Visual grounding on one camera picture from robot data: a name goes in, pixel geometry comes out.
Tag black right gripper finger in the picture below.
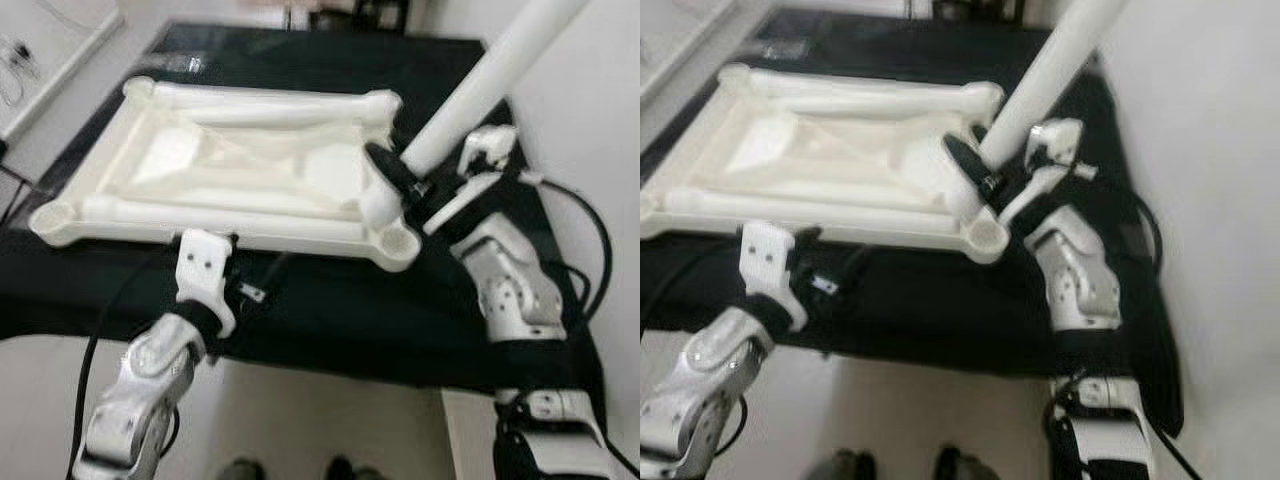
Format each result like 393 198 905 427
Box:
945 135 1001 191
365 143 421 196

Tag black tablecloth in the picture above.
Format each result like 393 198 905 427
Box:
0 22 613 396
640 8 1186 436

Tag white plastic table top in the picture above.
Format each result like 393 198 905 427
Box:
28 75 423 273
640 62 1011 266

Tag black wooden stool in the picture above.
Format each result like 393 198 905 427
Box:
312 0 409 33
930 0 1026 26

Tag clear tape strip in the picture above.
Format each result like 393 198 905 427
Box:
760 38 831 61
150 55 216 76

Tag grey robot right leg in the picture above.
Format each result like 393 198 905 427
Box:
935 447 1001 480
325 455 386 480

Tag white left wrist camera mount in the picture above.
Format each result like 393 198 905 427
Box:
740 220 809 331
175 228 241 336

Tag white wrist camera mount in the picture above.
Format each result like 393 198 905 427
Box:
424 125 521 237
740 220 809 331
998 117 1099 227
175 228 241 336

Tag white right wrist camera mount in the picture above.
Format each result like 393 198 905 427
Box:
998 117 1099 227
424 125 521 237

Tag black wall cables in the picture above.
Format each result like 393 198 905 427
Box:
0 35 43 109

